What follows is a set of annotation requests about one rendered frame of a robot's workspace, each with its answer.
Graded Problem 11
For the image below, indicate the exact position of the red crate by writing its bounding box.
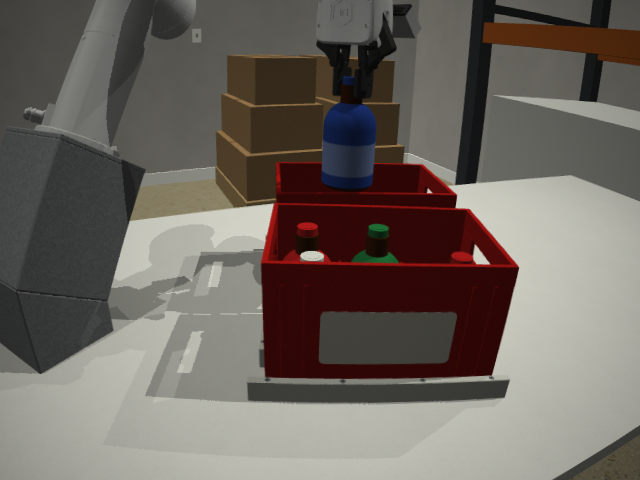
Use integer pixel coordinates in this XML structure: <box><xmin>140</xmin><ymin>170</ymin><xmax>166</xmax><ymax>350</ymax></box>
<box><xmin>261</xmin><ymin>203</ymin><xmax>519</xmax><ymax>379</ymax></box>
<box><xmin>276</xmin><ymin>162</ymin><xmax>457</xmax><ymax>208</ymax></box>

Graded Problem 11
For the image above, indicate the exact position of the green bottle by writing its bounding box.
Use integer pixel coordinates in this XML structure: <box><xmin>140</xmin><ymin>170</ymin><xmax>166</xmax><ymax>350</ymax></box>
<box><xmin>351</xmin><ymin>224</ymin><xmax>399</xmax><ymax>263</ymax></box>

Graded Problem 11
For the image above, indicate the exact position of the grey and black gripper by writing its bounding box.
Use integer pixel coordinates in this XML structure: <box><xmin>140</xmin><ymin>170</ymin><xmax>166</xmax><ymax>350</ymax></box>
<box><xmin>316</xmin><ymin>0</ymin><xmax>397</xmax><ymax>99</ymax></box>

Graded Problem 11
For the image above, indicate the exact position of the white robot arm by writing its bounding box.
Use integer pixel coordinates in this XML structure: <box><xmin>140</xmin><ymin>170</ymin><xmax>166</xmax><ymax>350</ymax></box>
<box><xmin>23</xmin><ymin>0</ymin><xmax>421</xmax><ymax>158</ymax></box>

